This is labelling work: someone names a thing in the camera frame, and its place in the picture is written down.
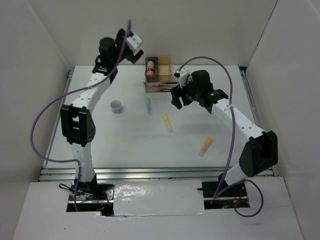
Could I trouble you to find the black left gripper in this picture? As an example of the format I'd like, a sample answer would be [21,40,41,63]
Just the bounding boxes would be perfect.
[111,29,143,66]

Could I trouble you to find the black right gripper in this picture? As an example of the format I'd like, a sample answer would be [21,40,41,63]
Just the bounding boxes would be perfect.
[170,76,201,110]

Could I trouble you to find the pink capped eraser tube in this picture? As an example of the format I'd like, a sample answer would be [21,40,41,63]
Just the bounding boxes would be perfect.
[146,60,155,76]

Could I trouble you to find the blue ink pen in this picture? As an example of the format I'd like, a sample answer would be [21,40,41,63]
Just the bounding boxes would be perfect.
[159,81,179,85]

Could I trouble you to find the red gel pen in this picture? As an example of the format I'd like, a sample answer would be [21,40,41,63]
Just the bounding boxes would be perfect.
[152,84,171,88]

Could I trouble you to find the clear paper clip jar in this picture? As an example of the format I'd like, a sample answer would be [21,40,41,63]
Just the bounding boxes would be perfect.
[110,100,122,114]

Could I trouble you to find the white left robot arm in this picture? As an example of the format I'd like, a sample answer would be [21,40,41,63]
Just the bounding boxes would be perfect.
[60,29,144,200]

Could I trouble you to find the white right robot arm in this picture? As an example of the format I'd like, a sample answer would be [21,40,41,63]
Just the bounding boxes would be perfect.
[170,68,278,196]

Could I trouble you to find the clear stationery organizer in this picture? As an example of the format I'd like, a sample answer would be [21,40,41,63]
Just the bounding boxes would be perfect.
[144,56,179,93]

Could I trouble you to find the yellow highlighter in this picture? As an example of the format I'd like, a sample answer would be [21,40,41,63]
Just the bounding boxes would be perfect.
[162,114,174,133]

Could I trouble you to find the green highlighter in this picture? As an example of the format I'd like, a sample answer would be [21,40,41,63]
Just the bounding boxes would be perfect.
[145,97,153,116]

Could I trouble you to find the orange highlighter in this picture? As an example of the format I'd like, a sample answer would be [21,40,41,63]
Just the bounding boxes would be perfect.
[198,137,213,157]

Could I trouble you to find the white foil front panel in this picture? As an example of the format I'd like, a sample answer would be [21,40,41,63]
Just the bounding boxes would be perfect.
[113,179,205,217]

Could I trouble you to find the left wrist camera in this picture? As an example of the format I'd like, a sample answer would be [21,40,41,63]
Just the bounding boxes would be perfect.
[126,34,143,52]

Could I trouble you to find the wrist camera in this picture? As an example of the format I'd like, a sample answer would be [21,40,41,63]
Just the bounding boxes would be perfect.
[126,34,143,52]
[174,67,190,86]

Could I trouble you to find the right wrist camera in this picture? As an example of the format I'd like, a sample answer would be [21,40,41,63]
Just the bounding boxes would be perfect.
[174,67,190,86]

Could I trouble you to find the aluminium table edge rail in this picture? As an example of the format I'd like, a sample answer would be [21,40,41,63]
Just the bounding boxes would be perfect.
[38,167,278,181]

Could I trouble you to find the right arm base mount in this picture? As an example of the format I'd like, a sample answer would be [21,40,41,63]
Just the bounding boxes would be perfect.
[197,174,250,210]

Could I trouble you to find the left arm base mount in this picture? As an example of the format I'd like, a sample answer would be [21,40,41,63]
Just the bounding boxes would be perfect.
[58,183,115,209]

